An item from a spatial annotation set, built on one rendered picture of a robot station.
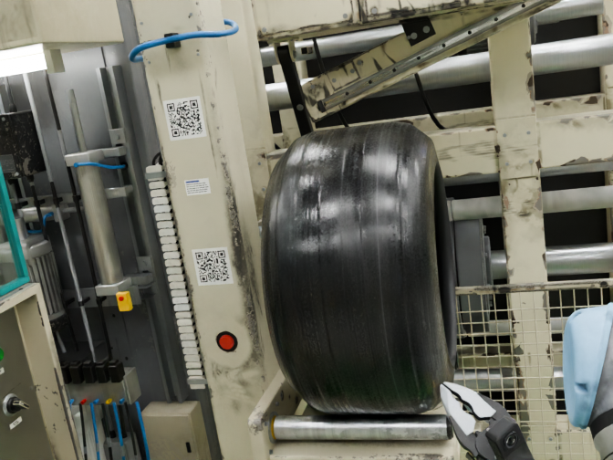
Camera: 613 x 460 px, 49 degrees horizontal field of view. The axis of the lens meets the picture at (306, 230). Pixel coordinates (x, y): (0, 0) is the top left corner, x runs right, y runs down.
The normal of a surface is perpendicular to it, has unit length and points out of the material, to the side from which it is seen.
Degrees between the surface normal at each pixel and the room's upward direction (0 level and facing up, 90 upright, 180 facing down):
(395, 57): 90
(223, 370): 90
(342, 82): 90
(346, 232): 61
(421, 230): 69
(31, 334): 90
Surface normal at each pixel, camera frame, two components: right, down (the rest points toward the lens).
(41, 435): 0.96, -0.08
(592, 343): -0.25, -0.58
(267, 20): -0.25, 0.26
